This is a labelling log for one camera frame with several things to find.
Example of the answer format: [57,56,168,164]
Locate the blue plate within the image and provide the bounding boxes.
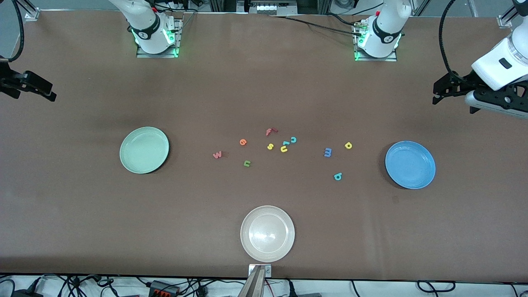
[385,141,436,190]

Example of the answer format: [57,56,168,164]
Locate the light green plate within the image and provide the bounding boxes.
[119,127,170,174]

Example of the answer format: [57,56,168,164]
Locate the brown table cover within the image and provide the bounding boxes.
[0,9,528,284]

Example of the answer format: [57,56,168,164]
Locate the grey connector box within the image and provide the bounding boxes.
[237,0,298,16]

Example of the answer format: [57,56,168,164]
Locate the black orange power strip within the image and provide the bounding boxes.
[148,280,180,297]

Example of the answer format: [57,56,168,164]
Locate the white plate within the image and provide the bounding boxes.
[240,205,296,263]

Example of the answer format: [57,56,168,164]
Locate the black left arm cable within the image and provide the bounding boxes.
[439,0,459,79]

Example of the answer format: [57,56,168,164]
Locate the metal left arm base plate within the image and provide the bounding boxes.
[354,21,398,62]

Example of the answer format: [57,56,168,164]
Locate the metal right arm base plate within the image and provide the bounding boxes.
[136,19,183,58]

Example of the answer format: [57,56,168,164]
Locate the short black cable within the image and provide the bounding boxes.
[326,12,364,26]

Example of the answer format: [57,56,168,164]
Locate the long black cable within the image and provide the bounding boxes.
[268,15,364,37]

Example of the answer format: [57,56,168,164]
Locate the black looped cable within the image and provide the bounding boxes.
[417,280,456,294]

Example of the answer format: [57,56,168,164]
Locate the metal mount bracket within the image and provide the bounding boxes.
[249,264,272,278]

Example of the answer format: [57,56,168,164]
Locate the aluminium camera mount profile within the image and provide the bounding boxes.
[237,266,266,297]

